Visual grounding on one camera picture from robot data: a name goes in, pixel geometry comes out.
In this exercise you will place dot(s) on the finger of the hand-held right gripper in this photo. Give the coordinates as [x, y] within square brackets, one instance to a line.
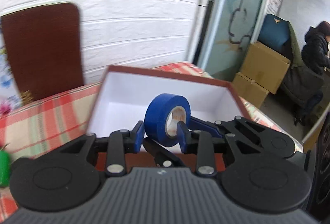
[159, 153]
[203, 126]

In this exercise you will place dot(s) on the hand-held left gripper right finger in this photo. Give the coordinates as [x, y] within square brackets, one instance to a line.
[183, 137]

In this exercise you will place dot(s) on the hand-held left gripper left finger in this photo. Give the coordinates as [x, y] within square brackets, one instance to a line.
[138, 137]

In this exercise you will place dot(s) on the blue tape roll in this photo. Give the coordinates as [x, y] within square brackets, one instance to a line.
[158, 120]

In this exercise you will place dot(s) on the brown cardboard box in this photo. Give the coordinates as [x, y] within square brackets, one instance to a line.
[123, 95]

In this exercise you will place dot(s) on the bright green plastic item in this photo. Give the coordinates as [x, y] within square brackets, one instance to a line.
[4, 169]

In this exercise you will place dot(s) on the small cardboard box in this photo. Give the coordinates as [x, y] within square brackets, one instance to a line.
[251, 91]

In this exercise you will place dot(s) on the dark bag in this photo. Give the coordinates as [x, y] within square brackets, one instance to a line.
[308, 108]

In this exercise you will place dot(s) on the large cardboard box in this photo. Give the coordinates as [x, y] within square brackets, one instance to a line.
[265, 66]

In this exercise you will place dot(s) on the red plaid tablecloth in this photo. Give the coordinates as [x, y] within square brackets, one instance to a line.
[51, 115]

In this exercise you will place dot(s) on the dark green coat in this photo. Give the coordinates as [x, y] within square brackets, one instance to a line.
[301, 79]

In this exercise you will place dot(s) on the gold ribbon bow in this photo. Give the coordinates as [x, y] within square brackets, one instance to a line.
[26, 97]

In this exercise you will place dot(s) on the pale door panel with drawing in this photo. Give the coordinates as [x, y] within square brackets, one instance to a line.
[239, 7]

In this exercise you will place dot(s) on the brown box lid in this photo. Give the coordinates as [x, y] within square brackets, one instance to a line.
[43, 53]

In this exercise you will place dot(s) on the floral printed plastic bag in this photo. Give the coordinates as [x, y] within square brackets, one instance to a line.
[6, 79]

